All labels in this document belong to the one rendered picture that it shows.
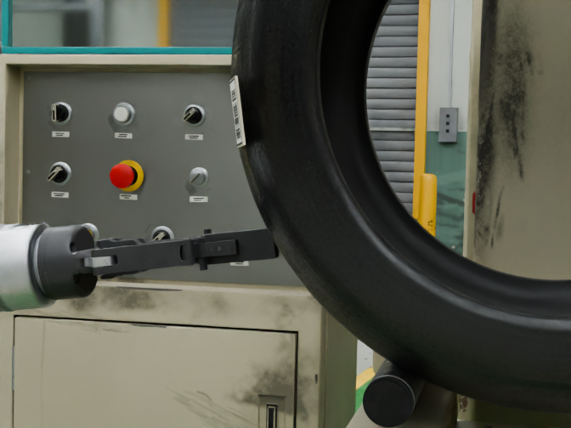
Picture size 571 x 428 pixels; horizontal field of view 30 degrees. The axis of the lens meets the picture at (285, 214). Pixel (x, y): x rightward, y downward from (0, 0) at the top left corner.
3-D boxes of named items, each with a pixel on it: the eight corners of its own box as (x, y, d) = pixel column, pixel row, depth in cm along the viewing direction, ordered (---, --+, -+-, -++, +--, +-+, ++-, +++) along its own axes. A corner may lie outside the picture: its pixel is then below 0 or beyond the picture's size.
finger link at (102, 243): (100, 239, 108) (94, 240, 106) (205, 229, 105) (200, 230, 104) (104, 278, 108) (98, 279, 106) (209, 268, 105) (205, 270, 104)
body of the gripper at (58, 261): (28, 229, 105) (116, 221, 103) (64, 225, 113) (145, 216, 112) (36, 305, 105) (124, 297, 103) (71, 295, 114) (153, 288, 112)
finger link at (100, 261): (81, 249, 108) (58, 253, 103) (128, 244, 106) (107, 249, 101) (83, 273, 108) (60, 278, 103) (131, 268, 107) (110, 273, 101)
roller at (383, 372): (449, 340, 126) (421, 365, 127) (423, 312, 126) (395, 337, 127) (424, 406, 92) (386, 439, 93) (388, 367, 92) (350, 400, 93)
